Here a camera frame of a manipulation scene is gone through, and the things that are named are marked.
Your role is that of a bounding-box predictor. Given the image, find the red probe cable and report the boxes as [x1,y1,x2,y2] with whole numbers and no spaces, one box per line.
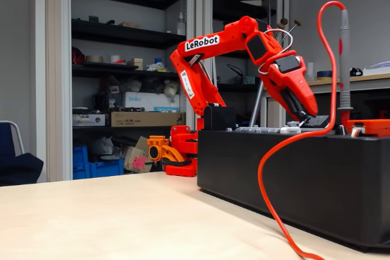
[257,0,347,260]

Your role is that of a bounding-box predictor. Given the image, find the grey metal hinged lid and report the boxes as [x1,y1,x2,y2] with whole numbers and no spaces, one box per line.
[227,119,305,135]

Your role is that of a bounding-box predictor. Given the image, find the grey test probe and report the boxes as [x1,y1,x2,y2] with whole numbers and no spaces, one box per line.
[336,9,354,127]

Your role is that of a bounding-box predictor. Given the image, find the sideboard with wooden top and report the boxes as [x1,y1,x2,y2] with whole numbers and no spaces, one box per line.
[261,72,390,132]

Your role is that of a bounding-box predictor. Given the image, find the white cup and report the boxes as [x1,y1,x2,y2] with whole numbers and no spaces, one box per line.
[306,61,316,82]

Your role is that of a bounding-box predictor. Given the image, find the grey stand brown-tipped stems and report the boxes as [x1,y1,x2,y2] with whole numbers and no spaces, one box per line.
[248,0,303,128]

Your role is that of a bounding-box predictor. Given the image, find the multicolour ribbon connector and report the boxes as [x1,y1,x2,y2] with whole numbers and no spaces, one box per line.
[350,123,366,138]

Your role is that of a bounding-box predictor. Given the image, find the stack of papers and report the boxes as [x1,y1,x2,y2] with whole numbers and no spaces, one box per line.
[364,60,390,76]

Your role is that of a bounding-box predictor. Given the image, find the black task box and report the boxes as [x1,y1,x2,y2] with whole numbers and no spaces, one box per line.
[196,103,390,253]

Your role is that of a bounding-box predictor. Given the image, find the grey cabinet black shelves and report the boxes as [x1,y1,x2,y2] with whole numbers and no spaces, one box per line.
[194,0,290,133]
[45,0,199,182]

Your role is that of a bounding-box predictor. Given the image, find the clear plastic bottle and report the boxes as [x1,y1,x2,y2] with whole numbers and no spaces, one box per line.
[177,12,186,36]

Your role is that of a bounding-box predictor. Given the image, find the white rounded object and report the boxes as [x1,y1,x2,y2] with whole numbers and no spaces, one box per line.
[163,79,180,96]

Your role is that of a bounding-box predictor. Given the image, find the orange printed part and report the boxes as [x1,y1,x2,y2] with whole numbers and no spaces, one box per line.
[147,136,186,163]

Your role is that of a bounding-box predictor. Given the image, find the white rag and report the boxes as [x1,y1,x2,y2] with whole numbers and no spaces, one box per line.
[146,61,167,72]

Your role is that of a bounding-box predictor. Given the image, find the white Weller box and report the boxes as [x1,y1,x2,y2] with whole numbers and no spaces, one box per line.
[121,91,180,112]

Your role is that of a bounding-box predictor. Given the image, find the small cardboard box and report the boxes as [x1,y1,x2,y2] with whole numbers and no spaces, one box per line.
[135,136,151,151]

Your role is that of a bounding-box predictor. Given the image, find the small wooden box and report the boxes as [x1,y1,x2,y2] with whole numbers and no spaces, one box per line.
[127,57,144,71]

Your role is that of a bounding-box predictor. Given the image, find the long brown cardboard box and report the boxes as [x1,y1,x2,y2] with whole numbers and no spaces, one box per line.
[110,111,186,128]

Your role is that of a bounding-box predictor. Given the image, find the cardboard box pink sticker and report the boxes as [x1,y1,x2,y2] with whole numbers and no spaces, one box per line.
[123,146,153,174]

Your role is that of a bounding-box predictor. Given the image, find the blue plastic crate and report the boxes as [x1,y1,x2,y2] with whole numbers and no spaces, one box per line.
[88,158,124,178]
[72,146,91,180]

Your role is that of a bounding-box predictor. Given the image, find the grey printed carton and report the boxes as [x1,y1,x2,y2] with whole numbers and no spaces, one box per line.
[72,113,107,127]

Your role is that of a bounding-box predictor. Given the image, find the red tool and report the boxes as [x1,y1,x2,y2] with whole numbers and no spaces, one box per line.
[72,46,86,65]

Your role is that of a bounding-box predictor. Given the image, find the black cable bracket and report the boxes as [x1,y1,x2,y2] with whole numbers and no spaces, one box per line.
[309,114,330,129]

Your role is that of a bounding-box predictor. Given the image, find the blue chair metal frame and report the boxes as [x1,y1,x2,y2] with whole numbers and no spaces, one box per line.
[0,119,27,159]

